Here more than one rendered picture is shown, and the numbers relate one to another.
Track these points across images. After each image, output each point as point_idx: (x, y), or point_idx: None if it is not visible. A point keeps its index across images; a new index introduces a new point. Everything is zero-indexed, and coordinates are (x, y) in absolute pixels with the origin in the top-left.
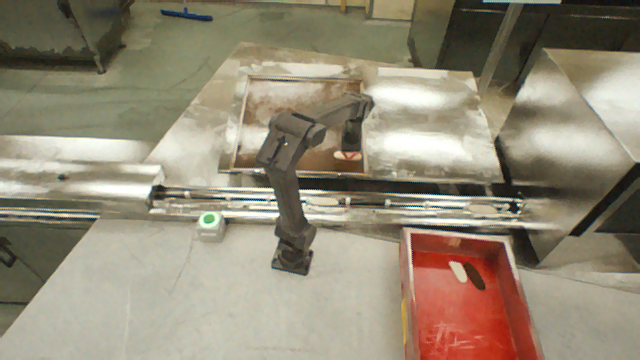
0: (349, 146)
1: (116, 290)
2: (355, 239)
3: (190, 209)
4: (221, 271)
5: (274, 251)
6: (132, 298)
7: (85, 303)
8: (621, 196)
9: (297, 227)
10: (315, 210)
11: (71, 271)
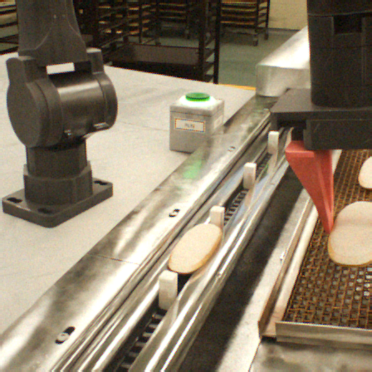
0: (297, 96)
1: (139, 98)
2: (22, 305)
3: (249, 113)
4: (105, 145)
5: (95, 177)
6: (118, 103)
7: (135, 89)
8: None
9: (19, 29)
10: (163, 217)
11: (189, 85)
